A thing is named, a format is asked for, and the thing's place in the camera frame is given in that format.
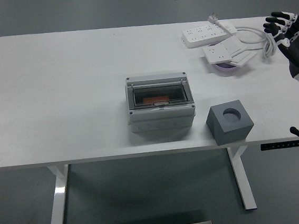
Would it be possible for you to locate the transparent hinged box lid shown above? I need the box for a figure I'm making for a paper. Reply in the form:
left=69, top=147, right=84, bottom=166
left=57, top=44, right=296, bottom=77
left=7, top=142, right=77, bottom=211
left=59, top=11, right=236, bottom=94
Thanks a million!
left=126, top=80, right=194, bottom=111

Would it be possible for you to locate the grey plastic electrical box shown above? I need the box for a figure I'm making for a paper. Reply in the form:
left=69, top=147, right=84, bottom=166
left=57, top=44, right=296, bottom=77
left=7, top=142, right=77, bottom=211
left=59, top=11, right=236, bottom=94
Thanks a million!
left=123, top=70, right=198, bottom=133

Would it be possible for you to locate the orange cylindrical battery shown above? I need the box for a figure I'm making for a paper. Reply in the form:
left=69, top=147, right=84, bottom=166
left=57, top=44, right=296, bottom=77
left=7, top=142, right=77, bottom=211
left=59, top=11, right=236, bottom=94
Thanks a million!
left=142, top=95, right=171, bottom=105

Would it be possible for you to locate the black table control panel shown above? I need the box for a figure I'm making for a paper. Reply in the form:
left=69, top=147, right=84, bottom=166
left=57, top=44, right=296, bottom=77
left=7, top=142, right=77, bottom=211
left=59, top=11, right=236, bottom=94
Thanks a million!
left=260, top=140, right=299, bottom=151

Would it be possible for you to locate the grey block with round hole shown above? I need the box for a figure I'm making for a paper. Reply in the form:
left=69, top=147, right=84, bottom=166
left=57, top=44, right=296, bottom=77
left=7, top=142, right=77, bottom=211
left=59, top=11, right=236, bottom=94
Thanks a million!
left=204, top=99, right=256, bottom=148

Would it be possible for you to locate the white power strip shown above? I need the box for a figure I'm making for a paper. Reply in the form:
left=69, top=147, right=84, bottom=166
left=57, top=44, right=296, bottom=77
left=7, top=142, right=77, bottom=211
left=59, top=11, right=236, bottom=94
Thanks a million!
left=180, top=21, right=240, bottom=50

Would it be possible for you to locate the white table leg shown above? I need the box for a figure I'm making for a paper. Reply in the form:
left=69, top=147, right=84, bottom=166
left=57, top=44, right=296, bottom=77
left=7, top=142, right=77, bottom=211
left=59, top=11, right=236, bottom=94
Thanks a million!
left=43, top=164, right=75, bottom=224
left=227, top=145, right=257, bottom=212

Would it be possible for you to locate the white wall socket panel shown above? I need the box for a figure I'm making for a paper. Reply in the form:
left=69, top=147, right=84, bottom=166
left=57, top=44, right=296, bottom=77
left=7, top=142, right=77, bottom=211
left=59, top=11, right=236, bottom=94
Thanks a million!
left=201, top=43, right=233, bottom=65

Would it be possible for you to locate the white plug and cord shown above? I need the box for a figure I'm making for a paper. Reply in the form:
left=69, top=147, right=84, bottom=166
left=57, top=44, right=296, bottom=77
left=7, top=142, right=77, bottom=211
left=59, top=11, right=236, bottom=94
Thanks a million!
left=207, top=5, right=283, bottom=65

